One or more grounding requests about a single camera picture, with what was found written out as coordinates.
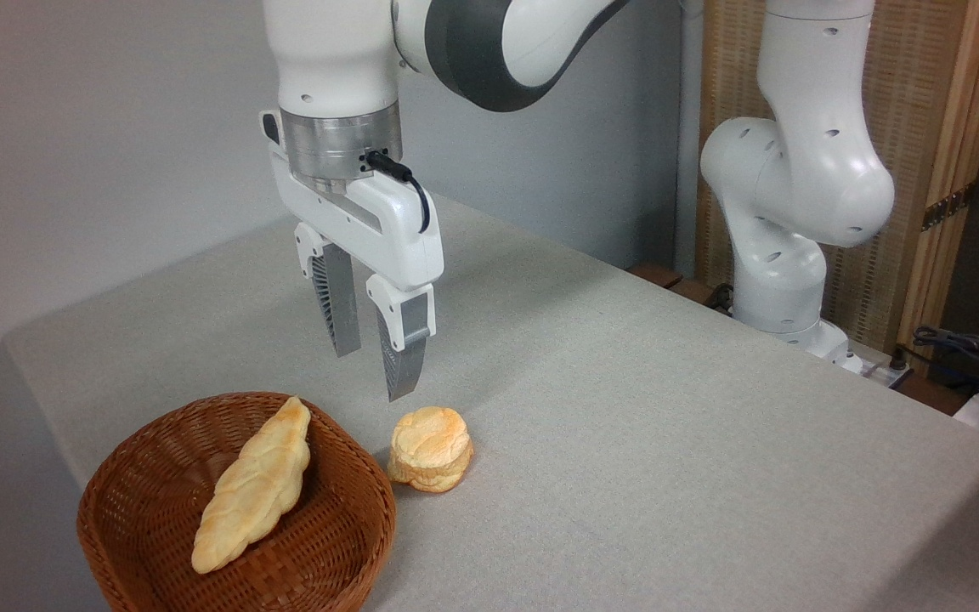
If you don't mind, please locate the brown wicker basket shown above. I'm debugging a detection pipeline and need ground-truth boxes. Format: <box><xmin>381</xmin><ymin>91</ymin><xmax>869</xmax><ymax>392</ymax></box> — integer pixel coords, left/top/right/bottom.
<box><xmin>76</xmin><ymin>391</ymin><xmax>398</xmax><ymax>612</ymax></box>

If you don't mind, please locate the brown wooden block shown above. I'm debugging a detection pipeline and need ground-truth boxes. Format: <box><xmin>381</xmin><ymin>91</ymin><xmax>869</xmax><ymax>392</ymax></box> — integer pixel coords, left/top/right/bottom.
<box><xmin>627</xmin><ymin>262</ymin><xmax>685</xmax><ymax>291</ymax></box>

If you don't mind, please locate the round bread bun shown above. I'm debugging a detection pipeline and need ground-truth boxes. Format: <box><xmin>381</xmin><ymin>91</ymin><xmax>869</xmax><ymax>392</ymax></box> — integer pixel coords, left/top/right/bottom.
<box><xmin>386</xmin><ymin>406</ymin><xmax>476</xmax><ymax>495</ymax></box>

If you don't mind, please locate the woven folding screen wooden frame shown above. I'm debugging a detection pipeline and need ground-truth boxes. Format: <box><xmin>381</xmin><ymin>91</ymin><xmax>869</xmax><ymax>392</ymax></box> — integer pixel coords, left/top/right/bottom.
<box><xmin>694</xmin><ymin>0</ymin><xmax>979</xmax><ymax>375</ymax></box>

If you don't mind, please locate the black cable bundle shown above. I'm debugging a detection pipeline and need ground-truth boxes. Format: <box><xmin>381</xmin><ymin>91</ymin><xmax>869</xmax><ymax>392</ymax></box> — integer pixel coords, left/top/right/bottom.
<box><xmin>901</xmin><ymin>325</ymin><xmax>979</xmax><ymax>402</ymax></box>

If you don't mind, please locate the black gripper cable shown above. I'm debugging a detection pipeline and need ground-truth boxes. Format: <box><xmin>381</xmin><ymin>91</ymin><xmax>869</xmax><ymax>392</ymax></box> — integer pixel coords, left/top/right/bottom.
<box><xmin>365</xmin><ymin>150</ymin><xmax>433</xmax><ymax>235</ymax></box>

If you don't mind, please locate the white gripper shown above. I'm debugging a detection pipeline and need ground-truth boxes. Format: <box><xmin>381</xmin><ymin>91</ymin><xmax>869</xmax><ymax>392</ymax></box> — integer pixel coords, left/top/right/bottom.
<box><xmin>259</xmin><ymin>110</ymin><xmax>445</xmax><ymax>403</ymax></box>

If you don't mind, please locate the long braided bread loaf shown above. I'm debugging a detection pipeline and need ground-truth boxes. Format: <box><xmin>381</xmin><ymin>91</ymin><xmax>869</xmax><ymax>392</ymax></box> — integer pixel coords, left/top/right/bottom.
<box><xmin>191</xmin><ymin>396</ymin><xmax>313</xmax><ymax>575</ymax></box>

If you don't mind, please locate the metal screen hinge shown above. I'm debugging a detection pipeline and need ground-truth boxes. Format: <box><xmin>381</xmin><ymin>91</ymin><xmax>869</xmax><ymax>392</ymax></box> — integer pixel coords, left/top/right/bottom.
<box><xmin>920</xmin><ymin>182</ymin><xmax>977</xmax><ymax>233</ymax></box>

